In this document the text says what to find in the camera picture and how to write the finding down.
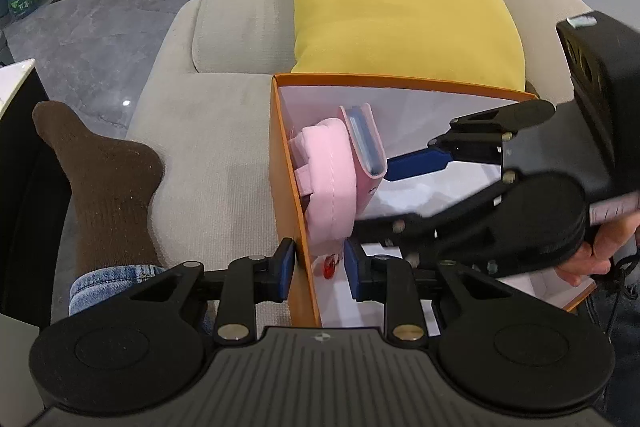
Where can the dark table base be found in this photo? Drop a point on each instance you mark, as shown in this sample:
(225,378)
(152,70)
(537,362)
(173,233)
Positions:
(25,217)

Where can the pink case with clear window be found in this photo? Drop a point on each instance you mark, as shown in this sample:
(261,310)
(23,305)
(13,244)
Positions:
(370,194)

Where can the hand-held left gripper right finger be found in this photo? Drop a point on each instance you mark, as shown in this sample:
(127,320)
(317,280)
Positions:
(354,277)

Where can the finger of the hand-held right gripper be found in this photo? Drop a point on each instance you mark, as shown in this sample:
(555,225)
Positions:
(425,222)
(415,164)

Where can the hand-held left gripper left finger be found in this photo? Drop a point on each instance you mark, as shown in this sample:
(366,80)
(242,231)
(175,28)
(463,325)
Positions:
(285,269)

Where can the pink fabric pouch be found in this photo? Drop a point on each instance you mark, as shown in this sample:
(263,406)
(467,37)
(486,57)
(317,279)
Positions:
(325,177)

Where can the person's left jeans leg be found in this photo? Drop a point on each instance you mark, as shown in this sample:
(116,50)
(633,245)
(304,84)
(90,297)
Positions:
(107,289)

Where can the brown sock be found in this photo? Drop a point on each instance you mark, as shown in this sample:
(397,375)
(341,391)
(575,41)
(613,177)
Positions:
(105,197)

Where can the person's jeans leg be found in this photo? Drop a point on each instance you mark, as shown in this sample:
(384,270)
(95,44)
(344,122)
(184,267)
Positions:
(107,289)
(617,367)

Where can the person's right hand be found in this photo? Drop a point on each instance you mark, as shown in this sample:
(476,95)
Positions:
(607,242)

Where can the person's right jeans leg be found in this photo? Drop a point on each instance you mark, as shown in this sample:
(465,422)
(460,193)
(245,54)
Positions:
(617,367)

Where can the white marble desktop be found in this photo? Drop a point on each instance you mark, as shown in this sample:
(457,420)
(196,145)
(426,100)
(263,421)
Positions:
(15,82)

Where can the orange cardboard storage box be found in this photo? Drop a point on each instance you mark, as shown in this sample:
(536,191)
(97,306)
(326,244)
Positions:
(285,187)

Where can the small red charm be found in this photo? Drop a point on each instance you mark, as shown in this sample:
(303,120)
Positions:
(330,269)

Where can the beige sofa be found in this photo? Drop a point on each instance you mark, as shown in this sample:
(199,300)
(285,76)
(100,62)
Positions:
(220,117)

